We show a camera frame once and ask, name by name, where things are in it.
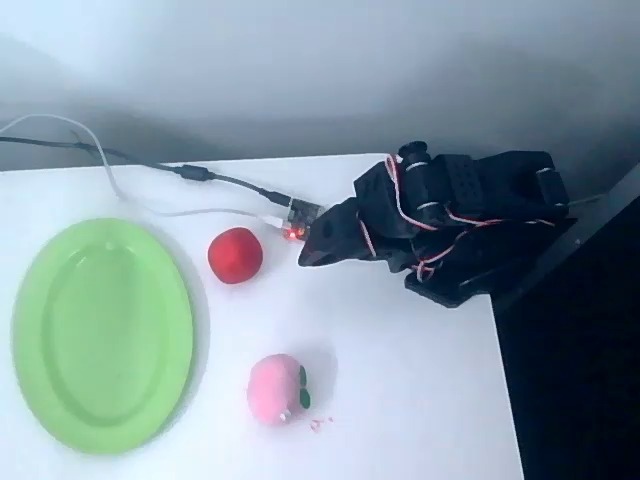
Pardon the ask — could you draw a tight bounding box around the black power cable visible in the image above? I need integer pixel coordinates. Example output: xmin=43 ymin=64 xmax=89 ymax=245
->
xmin=0 ymin=134 xmax=292 ymax=207

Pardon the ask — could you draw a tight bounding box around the pink plush peach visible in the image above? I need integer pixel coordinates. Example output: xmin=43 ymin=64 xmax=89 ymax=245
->
xmin=247 ymin=352 xmax=313 ymax=427

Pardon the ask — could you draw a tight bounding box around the control board with red LED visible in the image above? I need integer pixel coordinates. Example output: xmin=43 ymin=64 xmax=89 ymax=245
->
xmin=281 ymin=197 xmax=327 ymax=246

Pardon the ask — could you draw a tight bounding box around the grey metal bar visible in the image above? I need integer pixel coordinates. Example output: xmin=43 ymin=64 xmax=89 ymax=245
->
xmin=492 ymin=163 xmax=640 ymax=314

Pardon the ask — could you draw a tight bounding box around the green oval plastic plate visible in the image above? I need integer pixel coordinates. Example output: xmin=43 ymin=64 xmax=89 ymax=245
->
xmin=10 ymin=217 xmax=196 ymax=456

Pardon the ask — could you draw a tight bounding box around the red plush apple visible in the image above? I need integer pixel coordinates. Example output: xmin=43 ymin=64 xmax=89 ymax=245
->
xmin=207 ymin=226 xmax=265 ymax=286

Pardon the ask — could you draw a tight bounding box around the red white servo wire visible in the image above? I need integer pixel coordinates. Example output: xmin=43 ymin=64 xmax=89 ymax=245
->
xmin=357 ymin=153 xmax=571 ymax=287

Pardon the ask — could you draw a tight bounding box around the white USB cable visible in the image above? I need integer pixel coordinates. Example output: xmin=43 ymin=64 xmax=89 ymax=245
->
xmin=0 ymin=114 xmax=287 ymax=229

